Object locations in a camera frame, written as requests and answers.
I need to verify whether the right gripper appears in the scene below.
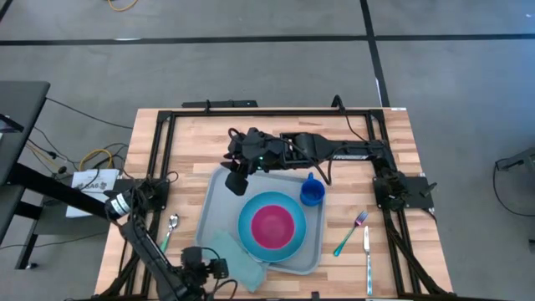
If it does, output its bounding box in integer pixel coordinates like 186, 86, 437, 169
221, 127, 288, 196

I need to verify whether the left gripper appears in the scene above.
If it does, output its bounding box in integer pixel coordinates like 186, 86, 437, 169
181, 246, 230, 289

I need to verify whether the teal handled spoon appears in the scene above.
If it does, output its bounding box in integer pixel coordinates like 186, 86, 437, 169
160, 213, 180, 254

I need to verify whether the teal cloth napkin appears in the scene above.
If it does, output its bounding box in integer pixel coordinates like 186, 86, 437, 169
207, 231, 268, 293

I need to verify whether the light blue plate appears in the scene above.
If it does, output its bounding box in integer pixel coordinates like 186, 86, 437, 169
237, 191, 308, 263

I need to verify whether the pink bowl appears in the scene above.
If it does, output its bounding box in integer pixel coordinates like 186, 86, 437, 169
250, 204, 296, 251

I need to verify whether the dark blue mug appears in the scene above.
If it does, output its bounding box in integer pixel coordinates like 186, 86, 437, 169
299, 172, 326, 207

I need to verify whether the iridescent teal fork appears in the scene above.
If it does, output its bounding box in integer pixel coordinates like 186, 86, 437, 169
333, 210, 369, 258

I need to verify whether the silver knife teal handle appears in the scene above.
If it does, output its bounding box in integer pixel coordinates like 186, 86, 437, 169
363, 226, 373, 296

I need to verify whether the grey plastic tray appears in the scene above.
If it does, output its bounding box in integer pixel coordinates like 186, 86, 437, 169
195, 165, 327, 276

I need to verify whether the black power strip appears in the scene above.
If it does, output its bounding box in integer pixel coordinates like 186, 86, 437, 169
181, 99, 259, 109

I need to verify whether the white printed paper sheet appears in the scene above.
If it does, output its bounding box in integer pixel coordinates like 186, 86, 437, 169
65, 168, 120, 218

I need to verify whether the dark grey desk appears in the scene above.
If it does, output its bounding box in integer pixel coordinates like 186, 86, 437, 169
0, 80, 51, 185

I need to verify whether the grey stand foot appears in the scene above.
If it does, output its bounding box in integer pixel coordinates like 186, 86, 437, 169
495, 145, 535, 172

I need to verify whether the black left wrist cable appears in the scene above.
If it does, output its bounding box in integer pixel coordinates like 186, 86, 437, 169
200, 246, 239, 301

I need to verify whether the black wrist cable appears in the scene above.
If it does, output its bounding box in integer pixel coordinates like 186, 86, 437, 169
200, 246, 239, 301
288, 137, 335, 186

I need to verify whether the black aluminium table frame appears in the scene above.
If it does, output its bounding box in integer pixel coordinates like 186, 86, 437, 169
94, 108, 455, 301

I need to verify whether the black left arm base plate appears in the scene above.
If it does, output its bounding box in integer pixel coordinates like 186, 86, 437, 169
137, 178, 171, 212

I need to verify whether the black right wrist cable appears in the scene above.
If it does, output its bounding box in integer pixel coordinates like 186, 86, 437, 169
288, 137, 335, 186

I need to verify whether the black frame cable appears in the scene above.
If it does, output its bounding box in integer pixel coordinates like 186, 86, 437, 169
332, 94, 373, 151

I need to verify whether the yellow cable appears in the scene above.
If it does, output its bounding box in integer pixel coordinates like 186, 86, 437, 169
79, 149, 114, 171
107, 0, 139, 13

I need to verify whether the black desk leg frame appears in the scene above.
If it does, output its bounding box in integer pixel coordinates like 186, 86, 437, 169
0, 162, 114, 269

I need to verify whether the black floor cable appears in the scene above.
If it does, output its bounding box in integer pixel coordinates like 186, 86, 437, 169
24, 96, 135, 176
492, 161, 535, 217

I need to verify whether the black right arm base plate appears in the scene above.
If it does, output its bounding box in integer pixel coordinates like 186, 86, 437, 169
373, 175, 438, 210

